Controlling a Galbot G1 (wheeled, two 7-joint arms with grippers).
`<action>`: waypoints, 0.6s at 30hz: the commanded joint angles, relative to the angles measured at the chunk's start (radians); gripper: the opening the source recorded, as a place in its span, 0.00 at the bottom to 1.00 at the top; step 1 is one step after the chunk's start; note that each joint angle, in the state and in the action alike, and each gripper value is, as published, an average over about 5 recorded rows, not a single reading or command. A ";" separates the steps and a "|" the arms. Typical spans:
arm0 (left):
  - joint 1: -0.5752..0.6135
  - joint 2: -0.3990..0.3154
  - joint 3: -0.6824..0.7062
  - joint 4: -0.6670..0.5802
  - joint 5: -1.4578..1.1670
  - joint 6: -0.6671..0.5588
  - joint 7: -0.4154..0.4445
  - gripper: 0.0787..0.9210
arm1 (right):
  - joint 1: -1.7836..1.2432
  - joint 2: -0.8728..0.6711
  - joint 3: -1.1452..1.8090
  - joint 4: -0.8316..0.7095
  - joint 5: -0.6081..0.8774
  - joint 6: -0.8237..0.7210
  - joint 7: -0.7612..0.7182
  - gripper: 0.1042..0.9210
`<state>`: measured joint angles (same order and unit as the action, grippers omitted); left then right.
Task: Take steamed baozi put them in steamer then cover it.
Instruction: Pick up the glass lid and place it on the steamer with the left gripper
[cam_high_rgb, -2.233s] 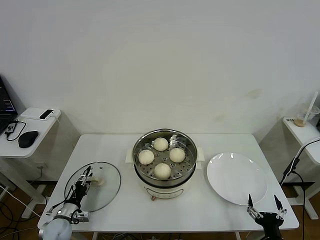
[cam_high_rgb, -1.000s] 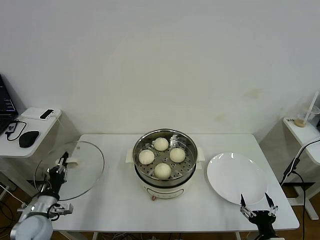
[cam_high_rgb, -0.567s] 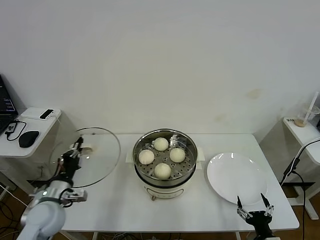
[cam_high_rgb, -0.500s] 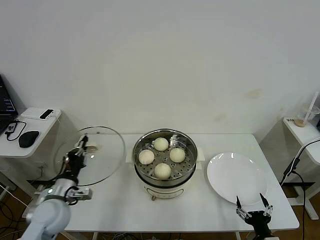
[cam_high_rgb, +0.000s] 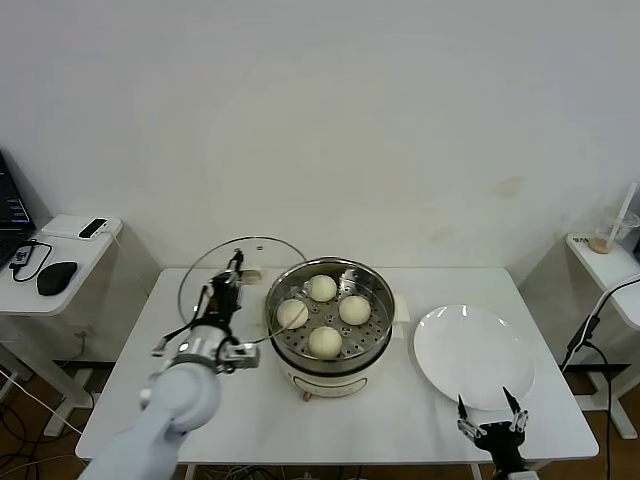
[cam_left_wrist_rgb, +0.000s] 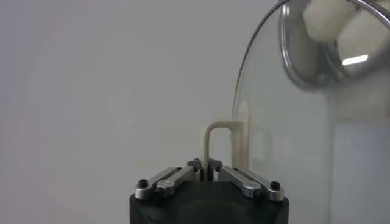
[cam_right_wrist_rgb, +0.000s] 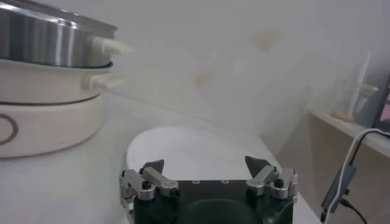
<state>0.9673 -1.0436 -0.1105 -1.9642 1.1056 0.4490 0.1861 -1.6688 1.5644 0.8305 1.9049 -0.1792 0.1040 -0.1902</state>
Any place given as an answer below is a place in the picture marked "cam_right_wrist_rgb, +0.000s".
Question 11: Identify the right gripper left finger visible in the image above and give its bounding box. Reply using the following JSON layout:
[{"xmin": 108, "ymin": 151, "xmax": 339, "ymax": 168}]
[{"xmin": 118, "ymin": 158, "xmax": 180, "ymax": 214}]

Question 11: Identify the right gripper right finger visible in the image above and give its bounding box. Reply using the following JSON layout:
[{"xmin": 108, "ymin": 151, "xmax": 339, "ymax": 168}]
[{"xmin": 244, "ymin": 155, "xmax": 299, "ymax": 204}]

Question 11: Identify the stainless steel steamer basket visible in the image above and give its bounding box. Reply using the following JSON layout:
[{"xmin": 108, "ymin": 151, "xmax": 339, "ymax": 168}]
[{"xmin": 0, "ymin": 0, "xmax": 137, "ymax": 69}]

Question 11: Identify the white round plate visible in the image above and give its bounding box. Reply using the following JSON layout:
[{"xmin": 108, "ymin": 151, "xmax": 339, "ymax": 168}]
[{"xmin": 126, "ymin": 125, "xmax": 277, "ymax": 183}]

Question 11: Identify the black inline adapter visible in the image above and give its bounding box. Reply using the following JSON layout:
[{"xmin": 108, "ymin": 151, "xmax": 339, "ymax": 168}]
[{"xmin": 320, "ymin": 164, "xmax": 357, "ymax": 214}]

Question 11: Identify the white side table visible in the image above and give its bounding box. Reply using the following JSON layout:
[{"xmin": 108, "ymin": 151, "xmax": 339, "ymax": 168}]
[{"xmin": 275, "ymin": 108, "xmax": 390, "ymax": 224}]

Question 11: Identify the cream electric cooker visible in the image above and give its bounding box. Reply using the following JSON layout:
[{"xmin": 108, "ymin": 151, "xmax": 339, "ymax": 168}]
[{"xmin": 0, "ymin": 59, "xmax": 122, "ymax": 159}]

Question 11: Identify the clear plastic cup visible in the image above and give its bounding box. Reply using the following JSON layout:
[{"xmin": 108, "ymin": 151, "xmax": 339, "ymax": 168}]
[{"xmin": 330, "ymin": 77, "xmax": 380, "ymax": 122}]

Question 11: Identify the dark monitor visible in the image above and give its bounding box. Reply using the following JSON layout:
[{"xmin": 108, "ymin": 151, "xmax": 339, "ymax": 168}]
[{"xmin": 355, "ymin": 72, "xmax": 390, "ymax": 133}]

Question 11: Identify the white drinking straw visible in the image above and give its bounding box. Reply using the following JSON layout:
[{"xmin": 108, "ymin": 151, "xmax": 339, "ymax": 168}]
[{"xmin": 347, "ymin": 50, "xmax": 373, "ymax": 113}]

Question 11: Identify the white cable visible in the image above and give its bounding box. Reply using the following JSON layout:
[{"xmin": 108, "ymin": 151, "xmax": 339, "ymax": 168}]
[{"xmin": 321, "ymin": 127, "xmax": 390, "ymax": 224}]

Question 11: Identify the black cable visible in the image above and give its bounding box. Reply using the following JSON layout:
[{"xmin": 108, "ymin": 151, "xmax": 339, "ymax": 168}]
[{"xmin": 319, "ymin": 130, "xmax": 390, "ymax": 224}]

